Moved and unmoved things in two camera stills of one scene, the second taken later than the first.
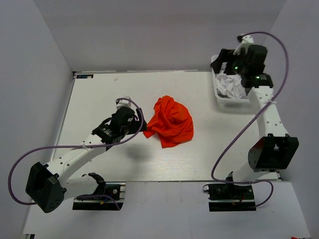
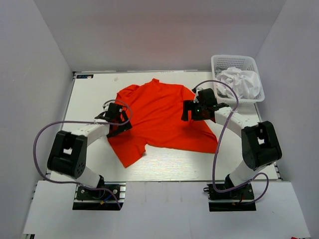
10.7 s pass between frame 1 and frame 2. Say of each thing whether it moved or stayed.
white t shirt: stayed
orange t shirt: moved
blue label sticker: stayed
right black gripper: moved
